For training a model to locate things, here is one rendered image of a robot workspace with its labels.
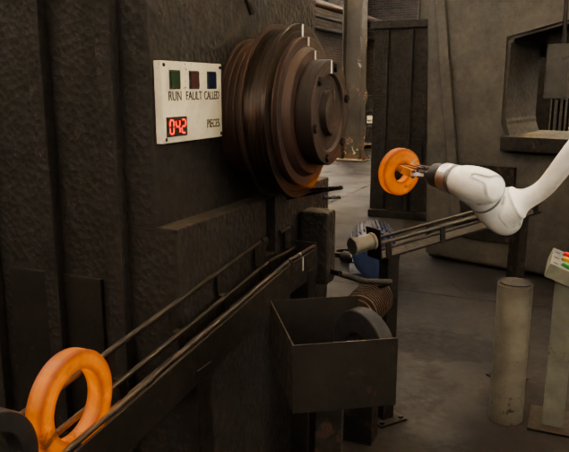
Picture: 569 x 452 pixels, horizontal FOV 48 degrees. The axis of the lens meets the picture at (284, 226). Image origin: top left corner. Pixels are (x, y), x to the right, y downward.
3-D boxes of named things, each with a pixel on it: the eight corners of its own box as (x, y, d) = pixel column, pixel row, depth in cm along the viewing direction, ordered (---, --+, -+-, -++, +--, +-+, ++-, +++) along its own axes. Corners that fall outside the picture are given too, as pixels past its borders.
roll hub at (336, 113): (294, 169, 167) (294, 57, 161) (331, 159, 192) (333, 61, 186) (314, 170, 165) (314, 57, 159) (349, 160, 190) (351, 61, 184)
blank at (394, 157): (390, 202, 220) (396, 204, 217) (370, 168, 212) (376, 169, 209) (420, 172, 223) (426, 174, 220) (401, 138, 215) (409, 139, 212)
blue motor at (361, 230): (349, 286, 393) (350, 230, 386) (348, 261, 449) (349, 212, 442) (400, 287, 391) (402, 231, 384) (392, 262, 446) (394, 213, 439)
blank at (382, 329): (391, 388, 123) (404, 384, 124) (373, 308, 123) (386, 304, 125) (341, 385, 135) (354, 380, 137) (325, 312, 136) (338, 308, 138)
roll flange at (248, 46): (208, 205, 169) (203, 17, 159) (283, 182, 211) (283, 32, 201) (242, 208, 165) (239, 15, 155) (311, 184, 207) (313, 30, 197)
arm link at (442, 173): (466, 193, 197) (452, 189, 202) (469, 163, 195) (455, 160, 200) (444, 195, 193) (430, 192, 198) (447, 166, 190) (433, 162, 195)
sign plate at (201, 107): (156, 143, 144) (152, 60, 140) (215, 135, 167) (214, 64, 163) (165, 143, 143) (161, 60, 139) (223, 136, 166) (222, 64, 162)
